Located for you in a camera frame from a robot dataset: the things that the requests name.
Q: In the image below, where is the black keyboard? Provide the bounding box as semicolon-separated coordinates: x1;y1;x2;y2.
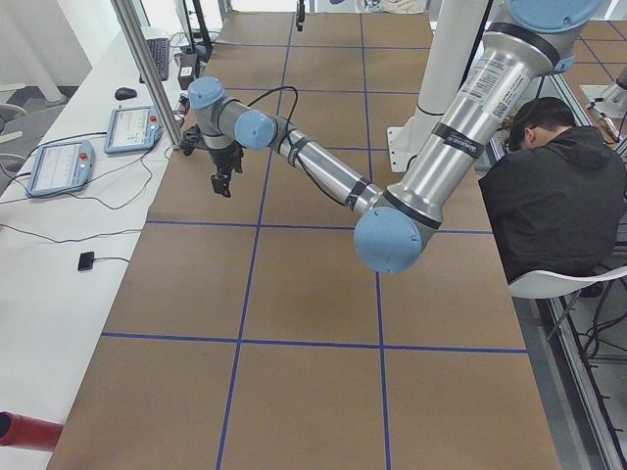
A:
145;37;169;81

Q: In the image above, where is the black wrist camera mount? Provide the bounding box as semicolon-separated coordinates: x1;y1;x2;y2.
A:
179;125;208;156

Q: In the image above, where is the aluminium frame post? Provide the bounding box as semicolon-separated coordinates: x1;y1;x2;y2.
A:
111;0;181;150

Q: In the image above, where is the small black square puck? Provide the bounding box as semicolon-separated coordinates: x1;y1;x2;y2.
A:
77;251;95;272

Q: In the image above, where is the red cylinder bottle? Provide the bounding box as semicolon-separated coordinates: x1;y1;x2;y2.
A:
1;411;64;451

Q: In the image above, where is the black computer mouse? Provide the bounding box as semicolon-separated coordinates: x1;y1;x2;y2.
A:
115;87;137;101

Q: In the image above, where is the person in black jacket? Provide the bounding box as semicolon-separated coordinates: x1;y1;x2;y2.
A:
479;97;626;282

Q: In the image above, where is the near blue teach pendant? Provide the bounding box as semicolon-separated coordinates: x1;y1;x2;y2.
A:
25;140;95;198

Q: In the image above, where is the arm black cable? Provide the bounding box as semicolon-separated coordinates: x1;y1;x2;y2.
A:
243;85;359;210

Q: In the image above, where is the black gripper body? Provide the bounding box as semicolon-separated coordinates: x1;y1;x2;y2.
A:
209;144;244;172

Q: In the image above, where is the blue teach pendant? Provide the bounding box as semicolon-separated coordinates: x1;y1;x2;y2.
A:
25;140;95;198
103;106;163;155

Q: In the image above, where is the far blue teach pendant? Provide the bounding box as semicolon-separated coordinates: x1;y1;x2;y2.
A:
103;106;163;155

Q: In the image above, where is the black power adapter box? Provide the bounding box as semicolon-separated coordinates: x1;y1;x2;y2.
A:
177;54;200;90

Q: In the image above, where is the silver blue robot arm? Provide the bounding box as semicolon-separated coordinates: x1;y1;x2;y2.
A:
188;1;599;273

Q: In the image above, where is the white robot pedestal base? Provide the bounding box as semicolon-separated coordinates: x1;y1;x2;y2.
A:
387;0;493;172

